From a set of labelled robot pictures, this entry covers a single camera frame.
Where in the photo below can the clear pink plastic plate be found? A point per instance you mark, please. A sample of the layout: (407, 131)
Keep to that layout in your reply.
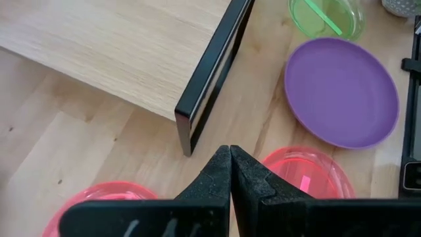
(98, 194)
(296, 171)

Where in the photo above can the clear green plastic plate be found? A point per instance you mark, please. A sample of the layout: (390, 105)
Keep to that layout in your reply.
(315, 19)

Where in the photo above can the purple plastic plate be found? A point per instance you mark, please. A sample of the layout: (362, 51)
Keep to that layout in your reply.
(342, 92)

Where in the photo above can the wooden shelf with black frame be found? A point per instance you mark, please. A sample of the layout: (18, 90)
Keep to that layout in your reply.
(115, 49)

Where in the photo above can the small artificial green plant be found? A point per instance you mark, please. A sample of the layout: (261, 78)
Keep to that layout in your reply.
(403, 6)

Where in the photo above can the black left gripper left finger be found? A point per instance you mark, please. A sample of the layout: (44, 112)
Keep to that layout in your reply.
(164, 217)

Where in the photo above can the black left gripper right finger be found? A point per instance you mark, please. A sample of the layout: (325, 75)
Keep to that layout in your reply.
(296, 217)

